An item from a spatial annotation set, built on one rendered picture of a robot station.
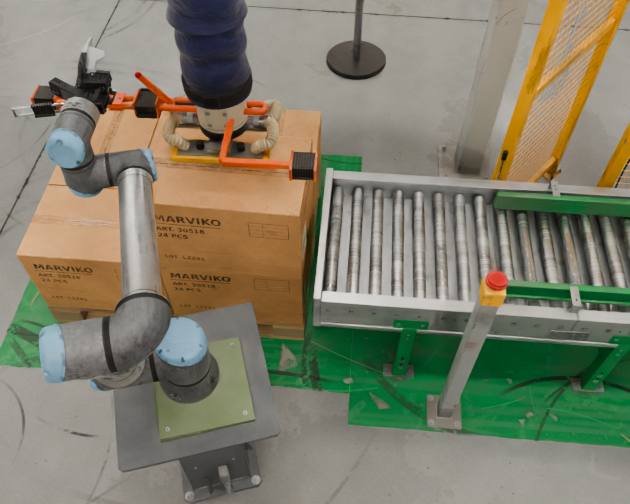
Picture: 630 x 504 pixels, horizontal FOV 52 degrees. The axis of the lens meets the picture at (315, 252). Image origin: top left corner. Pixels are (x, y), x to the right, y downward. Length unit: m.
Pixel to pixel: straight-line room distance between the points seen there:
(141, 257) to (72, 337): 0.25
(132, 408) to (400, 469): 1.20
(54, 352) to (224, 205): 1.13
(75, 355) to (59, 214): 1.71
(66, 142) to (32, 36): 3.48
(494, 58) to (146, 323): 2.35
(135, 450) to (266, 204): 0.93
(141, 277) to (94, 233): 1.46
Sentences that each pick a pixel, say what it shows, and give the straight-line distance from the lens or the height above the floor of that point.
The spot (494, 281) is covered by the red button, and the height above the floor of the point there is 1.04.
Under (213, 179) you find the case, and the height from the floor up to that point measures 0.94.
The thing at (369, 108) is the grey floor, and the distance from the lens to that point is 4.13.
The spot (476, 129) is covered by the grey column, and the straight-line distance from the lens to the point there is 3.55.
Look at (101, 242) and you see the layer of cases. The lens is 2.84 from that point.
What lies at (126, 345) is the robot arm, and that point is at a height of 1.56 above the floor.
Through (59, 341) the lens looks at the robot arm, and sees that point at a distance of 1.35.
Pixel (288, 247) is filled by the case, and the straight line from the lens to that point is 2.42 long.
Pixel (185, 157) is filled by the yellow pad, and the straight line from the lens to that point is 2.24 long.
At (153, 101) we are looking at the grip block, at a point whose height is 1.26.
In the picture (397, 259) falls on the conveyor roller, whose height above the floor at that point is 0.55.
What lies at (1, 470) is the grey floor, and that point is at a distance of 3.10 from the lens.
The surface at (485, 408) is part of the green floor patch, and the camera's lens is 3.00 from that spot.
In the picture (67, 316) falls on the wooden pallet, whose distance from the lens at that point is 3.27.
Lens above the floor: 2.68
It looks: 53 degrees down
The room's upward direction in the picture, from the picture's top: straight up
